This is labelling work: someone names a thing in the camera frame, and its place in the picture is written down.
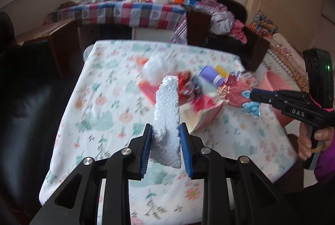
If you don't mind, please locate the red foil snack wrapper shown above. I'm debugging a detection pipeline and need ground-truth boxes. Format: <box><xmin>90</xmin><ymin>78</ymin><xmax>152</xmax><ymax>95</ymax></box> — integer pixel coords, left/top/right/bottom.
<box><xmin>179</xmin><ymin>70</ymin><xmax>205</xmax><ymax>100</ymax></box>

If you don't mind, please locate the pile of clothes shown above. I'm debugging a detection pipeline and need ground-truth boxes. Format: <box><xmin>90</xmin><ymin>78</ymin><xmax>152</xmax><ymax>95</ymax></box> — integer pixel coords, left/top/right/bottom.
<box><xmin>171</xmin><ymin>0</ymin><xmax>248</xmax><ymax>45</ymax></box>

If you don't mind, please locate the white styrofoam block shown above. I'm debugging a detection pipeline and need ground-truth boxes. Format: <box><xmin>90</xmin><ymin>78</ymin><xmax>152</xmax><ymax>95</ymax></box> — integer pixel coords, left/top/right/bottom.
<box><xmin>150</xmin><ymin>75</ymin><xmax>182</xmax><ymax>169</ymax></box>

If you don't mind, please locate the pink plastic basin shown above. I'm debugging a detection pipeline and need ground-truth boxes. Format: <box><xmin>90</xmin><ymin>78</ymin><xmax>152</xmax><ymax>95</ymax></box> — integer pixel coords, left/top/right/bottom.
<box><xmin>255</xmin><ymin>70</ymin><xmax>299</xmax><ymax>128</ymax></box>

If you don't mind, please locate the yellow packet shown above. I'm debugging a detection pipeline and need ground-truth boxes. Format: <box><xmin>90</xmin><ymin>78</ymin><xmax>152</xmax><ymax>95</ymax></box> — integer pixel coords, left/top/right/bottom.
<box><xmin>215</xmin><ymin>65</ymin><xmax>230</xmax><ymax>79</ymax></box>

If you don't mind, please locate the checkered tablecloth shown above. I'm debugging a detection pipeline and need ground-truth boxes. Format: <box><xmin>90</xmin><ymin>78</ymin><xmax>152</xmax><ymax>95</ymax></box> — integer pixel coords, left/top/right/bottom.
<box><xmin>47</xmin><ymin>0</ymin><xmax>188</xmax><ymax>31</ymax></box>

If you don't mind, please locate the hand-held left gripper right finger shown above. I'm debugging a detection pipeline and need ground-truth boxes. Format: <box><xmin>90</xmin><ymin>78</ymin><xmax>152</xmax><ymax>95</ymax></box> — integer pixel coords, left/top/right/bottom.
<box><xmin>179</xmin><ymin>123</ymin><xmax>301</xmax><ymax>225</ymax></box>

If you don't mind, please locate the red plastic bag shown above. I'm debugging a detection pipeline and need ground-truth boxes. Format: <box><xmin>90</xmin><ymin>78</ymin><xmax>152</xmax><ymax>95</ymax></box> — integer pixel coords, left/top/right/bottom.
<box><xmin>135</xmin><ymin>56</ymin><xmax>168</xmax><ymax>105</ymax></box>

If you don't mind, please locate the black armchair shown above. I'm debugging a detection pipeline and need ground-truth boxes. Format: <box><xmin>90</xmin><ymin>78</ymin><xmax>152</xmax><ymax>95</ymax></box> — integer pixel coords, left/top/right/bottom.
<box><xmin>188</xmin><ymin>0</ymin><xmax>271</xmax><ymax>71</ymax></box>

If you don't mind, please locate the beige patterned mat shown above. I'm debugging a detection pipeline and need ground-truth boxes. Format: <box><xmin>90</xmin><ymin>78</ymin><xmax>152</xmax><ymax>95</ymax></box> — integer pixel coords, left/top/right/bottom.
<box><xmin>262</xmin><ymin>32</ymin><xmax>312</xmax><ymax>92</ymax></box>

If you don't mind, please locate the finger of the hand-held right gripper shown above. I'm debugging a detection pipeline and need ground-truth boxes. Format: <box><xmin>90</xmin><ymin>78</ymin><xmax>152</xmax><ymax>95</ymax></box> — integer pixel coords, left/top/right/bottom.
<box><xmin>249</xmin><ymin>89</ymin><xmax>312</xmax><ymax>110</ymax></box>

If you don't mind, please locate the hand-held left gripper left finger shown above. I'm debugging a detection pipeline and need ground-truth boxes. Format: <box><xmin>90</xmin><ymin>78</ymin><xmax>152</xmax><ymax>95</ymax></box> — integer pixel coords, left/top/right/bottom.
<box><xmin>30</xmin><ymin>123</ymin><xmax>153</xmax><ymax>225</ymax></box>

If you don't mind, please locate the person's right hand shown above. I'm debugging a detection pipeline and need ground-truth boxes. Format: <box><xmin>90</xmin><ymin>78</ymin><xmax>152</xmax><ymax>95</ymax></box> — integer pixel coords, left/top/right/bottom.
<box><xmin>298</xmin><ymin>126</ymin><xmax>335</xmax><ymax>161</ymax></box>

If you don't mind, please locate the black sofa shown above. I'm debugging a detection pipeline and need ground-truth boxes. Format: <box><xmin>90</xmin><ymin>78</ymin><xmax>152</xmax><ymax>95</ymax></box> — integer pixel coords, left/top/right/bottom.
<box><xmin>0</xmin><ymin>12</ymin><xmax>87</xmax><ymax>215</ymax></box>

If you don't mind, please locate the clear plastic bag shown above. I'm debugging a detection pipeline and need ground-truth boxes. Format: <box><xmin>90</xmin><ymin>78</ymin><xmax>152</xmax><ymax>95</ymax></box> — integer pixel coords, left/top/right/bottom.
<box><xmin>141</xmin><ymin>53</ymin><xmax>179</xmax><ymax>84</ymax></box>

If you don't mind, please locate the red and cream paper bag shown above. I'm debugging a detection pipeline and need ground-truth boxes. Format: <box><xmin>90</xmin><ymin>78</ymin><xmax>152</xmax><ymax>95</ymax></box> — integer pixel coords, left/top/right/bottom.
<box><xmin>180</xmin><ymin>95</ymin><xmax>226</xmax><ymax>134</ymax></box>

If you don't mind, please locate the wooden side cabinet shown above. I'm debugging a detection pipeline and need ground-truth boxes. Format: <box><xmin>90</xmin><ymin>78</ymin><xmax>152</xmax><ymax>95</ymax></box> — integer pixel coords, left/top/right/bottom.
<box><xmin>15</xmin><ymin>18</ymin><xmax>82</xmax><ymax>77</ymax></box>

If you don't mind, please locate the maroon wrapper with blue clouds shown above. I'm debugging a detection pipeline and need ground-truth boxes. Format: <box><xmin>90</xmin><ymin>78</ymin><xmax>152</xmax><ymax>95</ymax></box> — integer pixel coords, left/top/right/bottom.
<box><xmin>217</xmin><ymin>74</ymin><xmax>262</xmax><ymax>117</ymax></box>

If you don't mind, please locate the person's dark clothing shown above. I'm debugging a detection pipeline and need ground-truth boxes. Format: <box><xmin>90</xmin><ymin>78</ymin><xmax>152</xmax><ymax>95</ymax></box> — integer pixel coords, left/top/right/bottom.
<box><xmin>275</xmin><ymin>183</ymin><xmax>335</xmax><ymax>225</ymax></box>

